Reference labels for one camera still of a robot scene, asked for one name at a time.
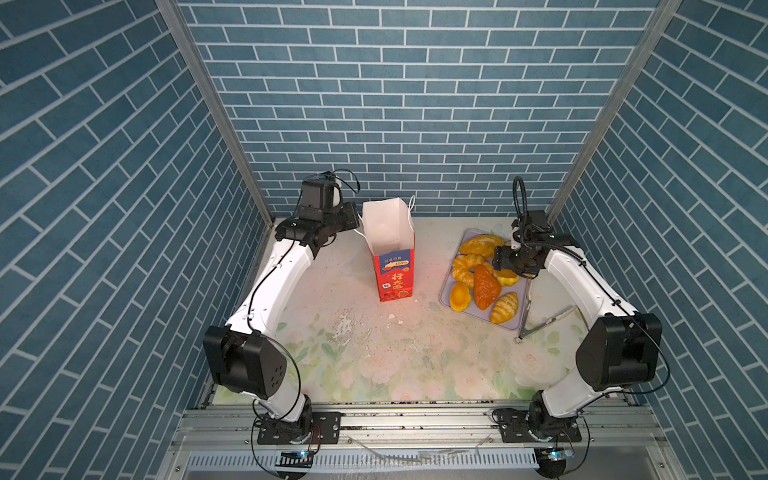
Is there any orange round bun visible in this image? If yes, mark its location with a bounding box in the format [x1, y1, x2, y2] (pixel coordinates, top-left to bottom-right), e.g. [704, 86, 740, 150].
[449, 282, 472, 312]

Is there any long seeded bread loaf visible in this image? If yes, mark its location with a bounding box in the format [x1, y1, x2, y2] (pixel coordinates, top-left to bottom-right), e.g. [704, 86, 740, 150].
[459, 234, 505, 258]

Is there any striped yellow croissant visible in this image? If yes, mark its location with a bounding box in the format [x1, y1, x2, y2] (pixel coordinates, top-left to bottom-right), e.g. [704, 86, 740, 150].
[490, 292, 519, 325]

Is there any lavender plastic tray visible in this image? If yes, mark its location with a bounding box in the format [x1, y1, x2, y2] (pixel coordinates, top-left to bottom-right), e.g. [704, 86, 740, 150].
[440, 229, 530, 331]

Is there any braided wreath bread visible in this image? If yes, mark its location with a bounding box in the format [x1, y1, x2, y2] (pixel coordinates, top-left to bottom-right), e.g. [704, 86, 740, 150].
[452, 254, 493, 290]

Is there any red white paper bag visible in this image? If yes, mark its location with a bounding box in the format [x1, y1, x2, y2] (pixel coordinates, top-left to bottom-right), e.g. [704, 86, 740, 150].
[361, 195, 416, 302]

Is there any red-brown croissant bread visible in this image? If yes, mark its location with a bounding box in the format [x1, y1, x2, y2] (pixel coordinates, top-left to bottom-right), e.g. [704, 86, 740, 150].
[474, 266, 502, 310]

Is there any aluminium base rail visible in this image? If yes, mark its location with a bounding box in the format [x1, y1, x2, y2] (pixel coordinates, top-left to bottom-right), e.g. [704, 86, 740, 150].
[159, 400, 684, 479]

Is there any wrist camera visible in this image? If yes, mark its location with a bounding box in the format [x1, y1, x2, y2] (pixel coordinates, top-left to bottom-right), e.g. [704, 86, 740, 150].
[511, 210, 553, 243]
[299, 171, 342, 211]

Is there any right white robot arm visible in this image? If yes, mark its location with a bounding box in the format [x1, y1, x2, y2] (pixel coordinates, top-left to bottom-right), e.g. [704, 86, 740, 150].
[491, 226, 662, 443]

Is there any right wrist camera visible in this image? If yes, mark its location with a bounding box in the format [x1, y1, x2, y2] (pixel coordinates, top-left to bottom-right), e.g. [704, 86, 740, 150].
[511, 210, 553, 243]

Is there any small yellow egg tart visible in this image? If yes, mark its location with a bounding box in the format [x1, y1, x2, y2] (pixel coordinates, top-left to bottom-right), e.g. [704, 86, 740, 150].
[493, 269, 520, 287]

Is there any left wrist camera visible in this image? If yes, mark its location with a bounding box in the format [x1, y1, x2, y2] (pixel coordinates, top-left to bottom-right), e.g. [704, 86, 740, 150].
[299, 171, 342, 211]

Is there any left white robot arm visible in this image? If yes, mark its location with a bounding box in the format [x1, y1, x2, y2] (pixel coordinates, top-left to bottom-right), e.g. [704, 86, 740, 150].
[203, 202, 360, 444]

